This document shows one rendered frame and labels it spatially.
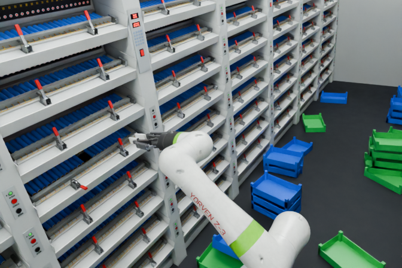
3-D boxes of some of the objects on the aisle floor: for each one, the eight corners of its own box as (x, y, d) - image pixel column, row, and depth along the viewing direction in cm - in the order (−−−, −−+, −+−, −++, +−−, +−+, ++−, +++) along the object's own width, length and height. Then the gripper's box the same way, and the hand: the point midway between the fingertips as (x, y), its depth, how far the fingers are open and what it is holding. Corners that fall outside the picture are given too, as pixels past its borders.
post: (238, 192, 253) (221, -46, 177) (233, 200, 246) (212, -46, 171) (218, 185, 264) (193, -42, 188) (212, 192, 257) (183, -41, 182)
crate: (234, 228, 219) (235, 218, 218) (261, 240, 208) (262, 229, 206) (211, 246, 195) (212, 235, 193) (239, 260, 183) (241, 248, 182)
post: (101, 357, 154) (-71, -24, 79) (85, 376, 147) (-119, -20, 72) (78, 334, 165) (-92, -18, 90) (62, 351, 159) (-136, -14, 83)
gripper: (160, 161, 118) (122, 154, 133) (185, 141, 129) (148, 137, 144) (154, 143, 116) (116, 139, 131) (180, 125, 127) (142, 122, 142)
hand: (137, 139), depth 135 cm, fingers open, 3 cm apart
